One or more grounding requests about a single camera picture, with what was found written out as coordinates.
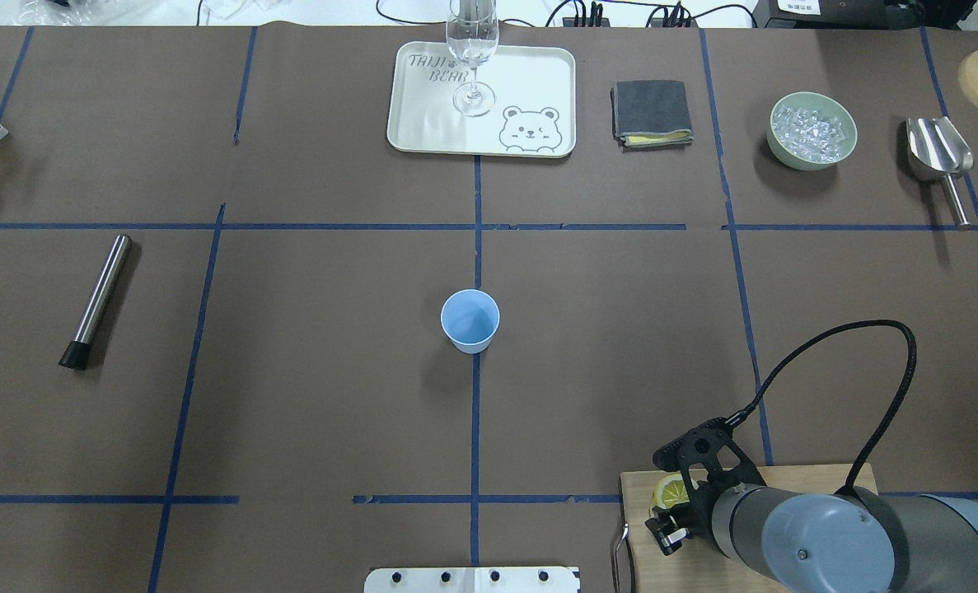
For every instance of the grey folded cloth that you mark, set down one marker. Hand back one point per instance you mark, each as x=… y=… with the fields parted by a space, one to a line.
x=651 y=113

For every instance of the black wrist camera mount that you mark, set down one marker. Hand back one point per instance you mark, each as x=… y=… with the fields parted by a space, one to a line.
x=710 y=446

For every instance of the steel muddler with black tip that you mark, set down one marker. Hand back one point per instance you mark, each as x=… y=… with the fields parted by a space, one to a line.
x=79 y=349

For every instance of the green bowl of ice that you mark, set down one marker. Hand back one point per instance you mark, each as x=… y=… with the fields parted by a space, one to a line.
x=810 y=132

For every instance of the metal ice scoop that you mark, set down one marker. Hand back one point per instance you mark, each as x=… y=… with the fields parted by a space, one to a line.
x=938 y=153

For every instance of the lemon slice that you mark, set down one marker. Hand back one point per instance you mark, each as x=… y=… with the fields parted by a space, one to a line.
x=669 y=491

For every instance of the wooden cutting board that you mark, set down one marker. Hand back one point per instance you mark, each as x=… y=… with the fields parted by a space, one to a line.
x=792 y=535

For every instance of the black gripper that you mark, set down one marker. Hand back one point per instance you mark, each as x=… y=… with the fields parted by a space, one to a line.
x=697 y=508

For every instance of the white bear serving tray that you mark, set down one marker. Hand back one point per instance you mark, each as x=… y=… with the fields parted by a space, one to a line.
x=524 y=105

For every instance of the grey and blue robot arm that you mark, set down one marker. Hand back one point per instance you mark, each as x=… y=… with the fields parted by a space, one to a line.
x=935 y=539

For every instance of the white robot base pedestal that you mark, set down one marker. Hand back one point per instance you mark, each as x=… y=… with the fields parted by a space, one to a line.
x=474 y=579

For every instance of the light blue plastic cup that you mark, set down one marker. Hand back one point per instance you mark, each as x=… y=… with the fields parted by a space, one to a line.
x=470 y=319

